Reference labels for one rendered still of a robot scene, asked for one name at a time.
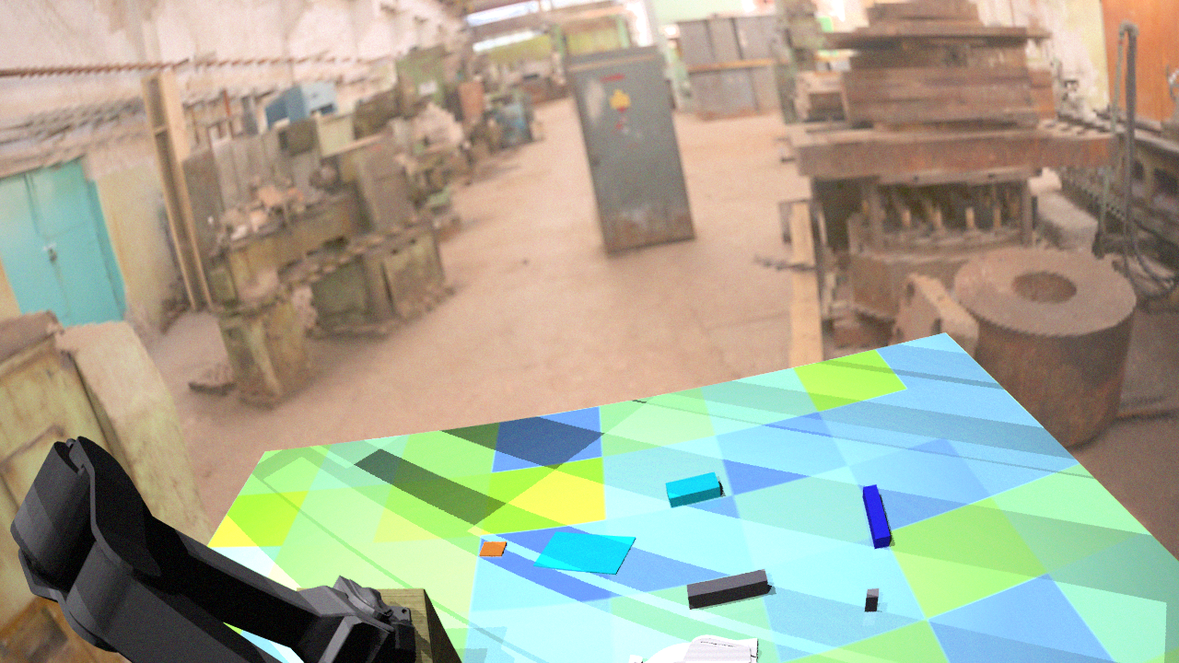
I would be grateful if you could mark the cyan flat plate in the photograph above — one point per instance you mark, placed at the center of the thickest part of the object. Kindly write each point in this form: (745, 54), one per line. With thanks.
(591, 553)

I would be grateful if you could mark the blue rectangular block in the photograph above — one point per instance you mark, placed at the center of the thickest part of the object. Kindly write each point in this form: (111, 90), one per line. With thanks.
(876, 518)

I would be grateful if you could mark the cyan rectangular block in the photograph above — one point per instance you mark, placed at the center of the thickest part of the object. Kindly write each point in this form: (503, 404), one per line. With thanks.
(694, 489)

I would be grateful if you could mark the orange flat plate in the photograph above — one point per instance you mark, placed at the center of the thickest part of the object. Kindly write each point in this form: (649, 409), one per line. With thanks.
(493, 548)

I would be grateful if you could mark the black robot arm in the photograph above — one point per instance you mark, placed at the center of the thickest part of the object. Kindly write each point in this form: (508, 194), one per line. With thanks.
(126, 582)

